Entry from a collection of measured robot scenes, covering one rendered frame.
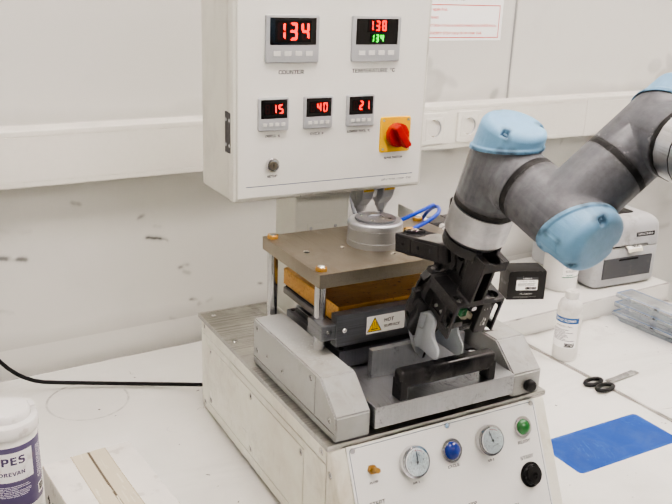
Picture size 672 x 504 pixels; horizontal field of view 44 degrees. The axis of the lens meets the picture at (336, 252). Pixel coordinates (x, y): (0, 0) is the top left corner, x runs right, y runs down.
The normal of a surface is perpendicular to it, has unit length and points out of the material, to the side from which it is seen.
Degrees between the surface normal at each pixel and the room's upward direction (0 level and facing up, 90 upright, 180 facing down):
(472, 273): 90
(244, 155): 90
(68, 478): 2
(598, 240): 110
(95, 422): 0
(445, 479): 65
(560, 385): 0
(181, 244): 90
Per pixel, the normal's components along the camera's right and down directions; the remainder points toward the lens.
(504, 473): 0.45, -0.14
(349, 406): 0.34, -0.53
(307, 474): -0.88, 0.12
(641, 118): -0.80, -0.39
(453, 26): 0.53, 0.29
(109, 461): 0.04, -0.94
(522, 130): 0.19, -0.79
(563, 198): -0.33, -0.45
